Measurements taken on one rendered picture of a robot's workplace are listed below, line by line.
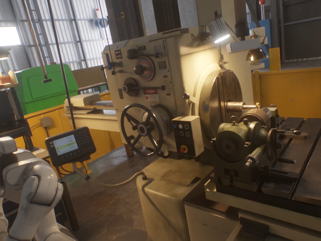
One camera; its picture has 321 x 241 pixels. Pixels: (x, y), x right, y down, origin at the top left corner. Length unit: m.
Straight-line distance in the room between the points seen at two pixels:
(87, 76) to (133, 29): 7.50
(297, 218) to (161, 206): 1.22
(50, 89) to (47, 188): 4.60
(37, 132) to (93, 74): 6.52
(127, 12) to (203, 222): 2.12
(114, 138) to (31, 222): 3.90
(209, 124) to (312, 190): 0.69
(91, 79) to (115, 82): 8.20
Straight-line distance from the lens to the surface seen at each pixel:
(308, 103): 3.89
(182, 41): 1.64
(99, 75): 10.43
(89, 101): 3.08
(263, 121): 1.69
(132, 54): 1.77
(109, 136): 4.73
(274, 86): 3.92
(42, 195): 0.96
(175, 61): 1.61
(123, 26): 2.87
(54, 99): 5.61
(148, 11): 2.60
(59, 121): 4.18
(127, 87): 1.84
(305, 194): 1.43
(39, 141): 4.09
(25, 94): 5.34
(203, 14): 2.24
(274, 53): 7.37
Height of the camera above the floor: 1.78
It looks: 15 degrees down
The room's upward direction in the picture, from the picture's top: 10 degrees counter-clockwise
